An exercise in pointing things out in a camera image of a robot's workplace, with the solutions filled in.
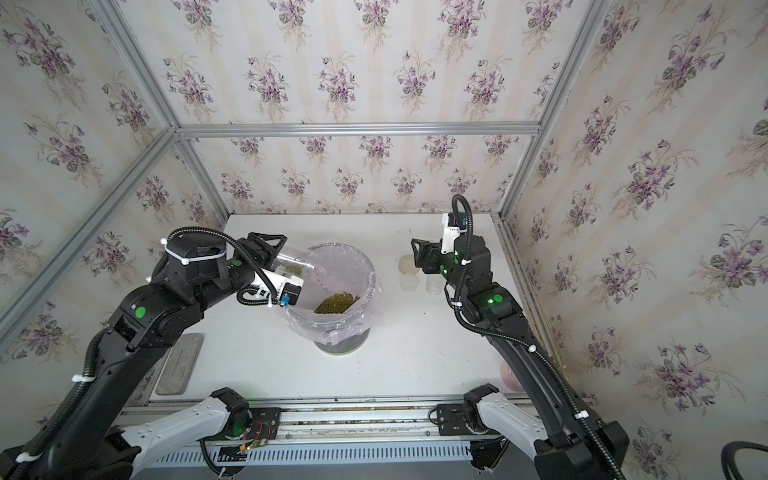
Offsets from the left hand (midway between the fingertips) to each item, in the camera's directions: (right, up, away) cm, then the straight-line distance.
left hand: (272, 236), depth 61 cm
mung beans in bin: (+8, -21, +31) cm, 38 cm away
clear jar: (+3, -7, +2) cm, 8 cm away
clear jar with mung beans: (+40, -15, +35) cm, 55 cm away
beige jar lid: (+31, -9, +47) cm, 57 cm away
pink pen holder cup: (+57, -38, +18) cm, 71 cm away
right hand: (+35, -1, +10) cm, 37 cm away
